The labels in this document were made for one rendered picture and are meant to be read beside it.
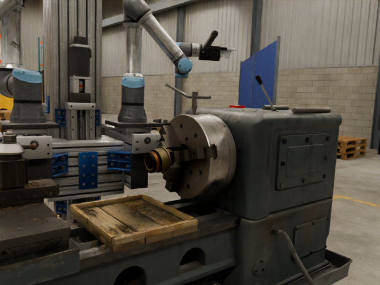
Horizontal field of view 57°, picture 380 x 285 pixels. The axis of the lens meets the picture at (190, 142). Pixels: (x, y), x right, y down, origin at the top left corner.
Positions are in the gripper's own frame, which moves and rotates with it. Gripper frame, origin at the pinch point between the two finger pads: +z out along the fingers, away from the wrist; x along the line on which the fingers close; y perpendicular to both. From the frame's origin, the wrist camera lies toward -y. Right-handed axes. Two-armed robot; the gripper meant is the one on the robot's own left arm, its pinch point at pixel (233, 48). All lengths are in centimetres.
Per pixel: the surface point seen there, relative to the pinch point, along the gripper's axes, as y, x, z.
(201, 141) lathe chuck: 32, 84, -33
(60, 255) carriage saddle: 50, 123, -73
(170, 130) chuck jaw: 32, 70, -42
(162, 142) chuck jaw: 35, 77, -46
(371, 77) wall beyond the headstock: 54, -748, 640
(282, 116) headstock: 23, 79, -2
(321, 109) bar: 23, 64, 22
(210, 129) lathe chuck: 28, 83, -30
